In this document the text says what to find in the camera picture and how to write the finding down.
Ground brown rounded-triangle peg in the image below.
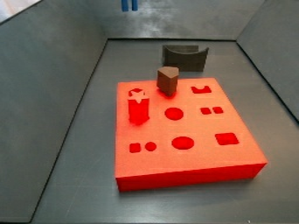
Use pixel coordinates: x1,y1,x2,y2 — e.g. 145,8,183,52
156,66,179,96

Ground red shape-sorting board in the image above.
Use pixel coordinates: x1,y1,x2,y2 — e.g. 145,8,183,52
115,78,267,192

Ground red star peg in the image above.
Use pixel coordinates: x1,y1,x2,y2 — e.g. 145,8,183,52
127,88,149,125

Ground dark grey curved block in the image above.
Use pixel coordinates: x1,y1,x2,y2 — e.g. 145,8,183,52
163,45,209,72

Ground blue two-legged peg block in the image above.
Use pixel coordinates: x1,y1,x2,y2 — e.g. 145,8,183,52
120,0,137,11

